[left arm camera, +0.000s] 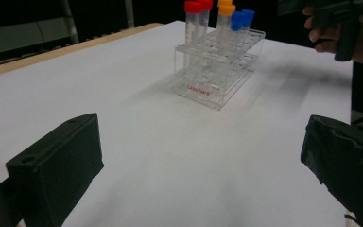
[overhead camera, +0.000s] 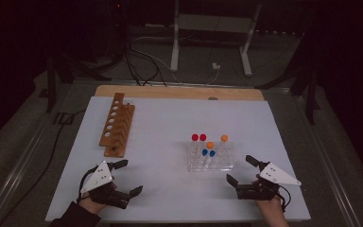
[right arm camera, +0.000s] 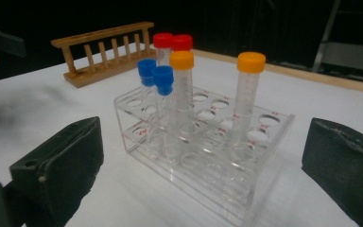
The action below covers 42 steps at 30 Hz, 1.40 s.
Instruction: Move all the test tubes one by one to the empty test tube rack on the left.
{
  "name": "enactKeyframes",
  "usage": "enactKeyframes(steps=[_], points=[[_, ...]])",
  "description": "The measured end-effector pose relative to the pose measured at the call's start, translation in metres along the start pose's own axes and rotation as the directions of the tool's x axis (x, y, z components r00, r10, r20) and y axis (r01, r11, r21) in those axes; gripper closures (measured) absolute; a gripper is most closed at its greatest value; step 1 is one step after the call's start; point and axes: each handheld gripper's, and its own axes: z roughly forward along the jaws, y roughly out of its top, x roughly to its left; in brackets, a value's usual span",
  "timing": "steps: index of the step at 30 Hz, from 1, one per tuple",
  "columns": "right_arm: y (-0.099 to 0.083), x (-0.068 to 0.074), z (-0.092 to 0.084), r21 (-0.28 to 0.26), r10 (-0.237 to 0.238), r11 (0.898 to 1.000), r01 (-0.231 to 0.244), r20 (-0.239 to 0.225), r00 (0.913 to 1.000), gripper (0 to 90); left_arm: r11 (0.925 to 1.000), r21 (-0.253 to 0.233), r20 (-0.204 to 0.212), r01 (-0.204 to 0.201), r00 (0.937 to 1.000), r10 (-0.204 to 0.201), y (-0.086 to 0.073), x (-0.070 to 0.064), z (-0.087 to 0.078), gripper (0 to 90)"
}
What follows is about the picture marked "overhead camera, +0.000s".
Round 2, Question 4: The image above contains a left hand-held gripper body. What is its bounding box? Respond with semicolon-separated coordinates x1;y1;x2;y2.
77;160;131;210

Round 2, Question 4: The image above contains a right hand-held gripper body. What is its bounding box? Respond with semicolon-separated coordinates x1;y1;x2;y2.
235;162;303;201

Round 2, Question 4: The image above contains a clear plastic tube rack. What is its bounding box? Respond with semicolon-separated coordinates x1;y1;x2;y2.
187;141;235;173

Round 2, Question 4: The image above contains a wooden test tube rack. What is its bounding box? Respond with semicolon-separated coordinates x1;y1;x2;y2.
98;92;136;158

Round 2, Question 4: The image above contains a person's left hand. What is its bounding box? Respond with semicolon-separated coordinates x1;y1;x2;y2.
78;195;109;217

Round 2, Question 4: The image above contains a person's right hand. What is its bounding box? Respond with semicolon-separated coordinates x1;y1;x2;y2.
254;197;286;219

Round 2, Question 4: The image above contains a white table mat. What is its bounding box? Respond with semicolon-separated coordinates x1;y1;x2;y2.
44;96;312;222

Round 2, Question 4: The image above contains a black stand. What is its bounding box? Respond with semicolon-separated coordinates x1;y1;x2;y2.
254;61;321;126
43;51;112;114

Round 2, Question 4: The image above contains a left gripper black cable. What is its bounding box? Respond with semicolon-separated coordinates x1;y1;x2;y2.
76;165;99;203

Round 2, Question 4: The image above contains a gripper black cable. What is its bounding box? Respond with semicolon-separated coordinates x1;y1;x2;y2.
76;165;99;203
276;184;292;213

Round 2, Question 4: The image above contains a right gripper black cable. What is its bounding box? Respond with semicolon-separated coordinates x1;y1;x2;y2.
276;184;292;213

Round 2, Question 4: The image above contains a long black cable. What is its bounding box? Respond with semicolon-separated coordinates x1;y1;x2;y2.
0;109;87;227

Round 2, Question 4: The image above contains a black floor bracket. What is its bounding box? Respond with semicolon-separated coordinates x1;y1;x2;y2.
54;112;76;125

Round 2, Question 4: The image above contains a black cable bundle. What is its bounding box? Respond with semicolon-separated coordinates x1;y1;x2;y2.
123;41;168;87

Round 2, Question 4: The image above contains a white cable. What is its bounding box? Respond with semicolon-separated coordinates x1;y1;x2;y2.
131;35;220;86

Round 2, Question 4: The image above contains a white metal stand frame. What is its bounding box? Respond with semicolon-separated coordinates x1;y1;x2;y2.
169;0;263;78

